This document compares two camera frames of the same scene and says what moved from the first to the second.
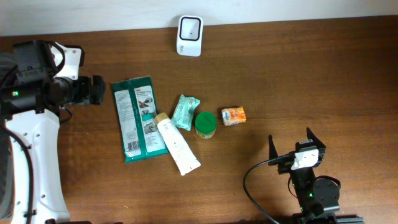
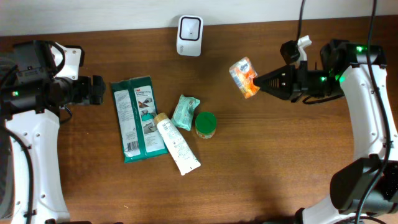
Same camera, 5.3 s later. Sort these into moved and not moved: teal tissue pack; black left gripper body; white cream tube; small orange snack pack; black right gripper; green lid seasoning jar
Moved: black right gripper; small orange snack pack
Not moved: black left gripper body; white cream tube; teal tissue pack; green lid seasoning jar
